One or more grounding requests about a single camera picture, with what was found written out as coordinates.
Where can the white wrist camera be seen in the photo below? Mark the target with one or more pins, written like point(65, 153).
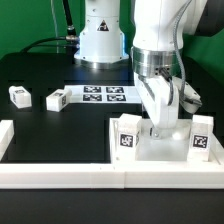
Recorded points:
point(192, 100)

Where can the white fiducial marker sheet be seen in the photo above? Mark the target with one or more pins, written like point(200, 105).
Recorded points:
point(103, 94)

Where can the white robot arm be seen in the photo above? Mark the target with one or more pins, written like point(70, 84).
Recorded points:
point(158, 70)

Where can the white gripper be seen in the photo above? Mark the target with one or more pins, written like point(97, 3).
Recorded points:
point(155, 94)

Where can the white square tabletop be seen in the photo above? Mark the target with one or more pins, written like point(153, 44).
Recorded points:
point(172, 147)

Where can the white U-shaped obstacle fence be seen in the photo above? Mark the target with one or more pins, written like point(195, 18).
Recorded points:
point(193, 175)

